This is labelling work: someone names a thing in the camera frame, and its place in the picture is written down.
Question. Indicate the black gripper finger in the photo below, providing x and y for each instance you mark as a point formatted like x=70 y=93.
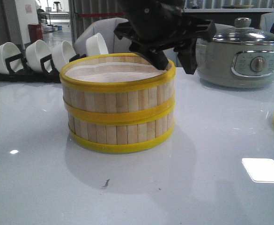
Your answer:
x=186 y=53
x=155 y=57

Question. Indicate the grey chair far right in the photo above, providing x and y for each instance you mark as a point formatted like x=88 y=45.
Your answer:
x=271 y=20

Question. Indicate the black dish rack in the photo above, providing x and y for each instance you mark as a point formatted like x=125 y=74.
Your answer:
x=49 y=73

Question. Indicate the white bowl far left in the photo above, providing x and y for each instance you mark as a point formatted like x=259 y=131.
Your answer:
x=7 y=50

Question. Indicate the white bowl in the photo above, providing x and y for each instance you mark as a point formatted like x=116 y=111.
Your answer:
x=96 y=45
x=35 y=52
x=7 y=50
x=62 y=53

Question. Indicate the bamboo steamer tier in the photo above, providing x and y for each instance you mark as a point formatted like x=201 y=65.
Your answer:
x=122 y=132
x=117 y=97

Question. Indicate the glass pot lid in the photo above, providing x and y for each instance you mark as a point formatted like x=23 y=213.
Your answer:
x=242 y=33

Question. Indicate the white bowl right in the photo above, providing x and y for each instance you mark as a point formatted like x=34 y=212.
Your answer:
x=96 y=45

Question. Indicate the grey chair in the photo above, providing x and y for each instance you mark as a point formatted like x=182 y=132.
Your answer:
x=106 y=28
x=271 y=20

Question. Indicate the grey chair left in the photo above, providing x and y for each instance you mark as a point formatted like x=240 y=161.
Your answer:
x=106 y=28

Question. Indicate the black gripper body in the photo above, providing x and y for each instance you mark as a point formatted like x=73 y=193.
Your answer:
x=161 y=24

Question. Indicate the red cylinder bin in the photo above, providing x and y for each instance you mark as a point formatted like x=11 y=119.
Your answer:
x=35 y=32

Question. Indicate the green electric cooking pot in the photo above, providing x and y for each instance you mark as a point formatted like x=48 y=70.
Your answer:
x=235 y=65

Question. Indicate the dark counter cabinet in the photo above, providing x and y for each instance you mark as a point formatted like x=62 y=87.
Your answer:
x=227 y=16

